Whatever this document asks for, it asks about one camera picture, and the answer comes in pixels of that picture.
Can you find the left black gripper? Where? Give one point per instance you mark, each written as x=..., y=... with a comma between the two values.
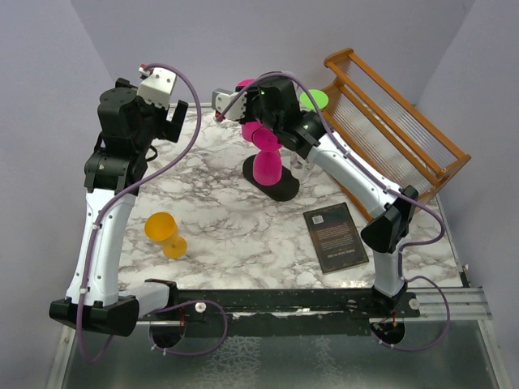
x=167, y=130

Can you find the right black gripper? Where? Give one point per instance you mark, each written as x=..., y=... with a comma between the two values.
x=251, y=95

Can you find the pink wine glass front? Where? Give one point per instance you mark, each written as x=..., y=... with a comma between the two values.
x=249, y=128

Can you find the pink wine glass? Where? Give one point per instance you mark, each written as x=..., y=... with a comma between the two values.
x=249, y=128
x=267, y=166

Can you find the green plastic wine glass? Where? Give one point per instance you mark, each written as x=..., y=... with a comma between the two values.
x=315, y=99

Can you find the orange plastic wine glass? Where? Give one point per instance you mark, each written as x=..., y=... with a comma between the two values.
x=161, y=228

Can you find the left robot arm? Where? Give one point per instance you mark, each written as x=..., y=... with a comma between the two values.
x=112, y=178

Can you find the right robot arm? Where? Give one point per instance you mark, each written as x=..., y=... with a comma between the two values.
x=273, y=101

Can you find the metal wine glass rack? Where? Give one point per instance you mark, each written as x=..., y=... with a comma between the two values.
x=285, y=190

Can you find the wooden dish rack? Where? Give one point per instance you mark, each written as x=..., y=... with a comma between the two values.
x=386, y=130

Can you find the black book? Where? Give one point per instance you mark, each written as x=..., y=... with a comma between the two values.
x=335, y=238

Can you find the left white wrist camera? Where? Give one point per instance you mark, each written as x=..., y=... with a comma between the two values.
x=156, y=86

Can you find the black mounting rail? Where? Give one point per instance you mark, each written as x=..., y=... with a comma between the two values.
x=283, y=312

